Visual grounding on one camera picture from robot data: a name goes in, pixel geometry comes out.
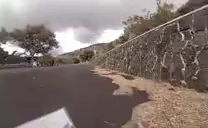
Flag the grey asphalt road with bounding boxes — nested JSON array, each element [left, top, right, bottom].
[[0, 63, 152, 128]]

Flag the distant hill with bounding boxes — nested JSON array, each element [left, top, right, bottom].
[[57, 41, 117, 62]]

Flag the dark bush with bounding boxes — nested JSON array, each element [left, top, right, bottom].
[[78, 49, 96, 63]]

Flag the dark stone wall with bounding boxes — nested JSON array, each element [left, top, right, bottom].
[[94, 1, 208, 96]]

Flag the broad-crowned tree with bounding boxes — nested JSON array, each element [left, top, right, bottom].
[[10, 23, 60, 65]]

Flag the trees behind stone wall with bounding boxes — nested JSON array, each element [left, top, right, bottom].
[[118, 0, 208, 45]]

